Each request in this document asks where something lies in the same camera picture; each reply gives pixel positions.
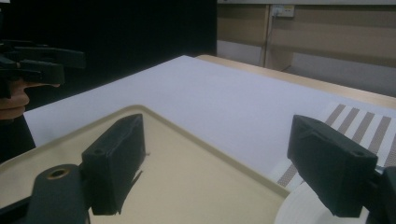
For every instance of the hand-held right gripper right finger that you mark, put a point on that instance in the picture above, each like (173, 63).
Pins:
(330, 168)

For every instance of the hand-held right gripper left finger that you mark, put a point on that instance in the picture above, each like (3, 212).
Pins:
(114, 161)

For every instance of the brown striped white placemat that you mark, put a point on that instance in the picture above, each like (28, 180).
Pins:
(355, 124)

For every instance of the white plate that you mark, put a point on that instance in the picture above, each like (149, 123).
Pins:
(299, 208)

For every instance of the beige plastic tray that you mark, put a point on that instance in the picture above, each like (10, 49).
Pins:
(193, 186)

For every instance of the white table cover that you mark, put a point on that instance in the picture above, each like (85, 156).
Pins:
(218, 102)

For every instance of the white wall socket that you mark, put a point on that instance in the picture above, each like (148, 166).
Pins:
(282, 10)

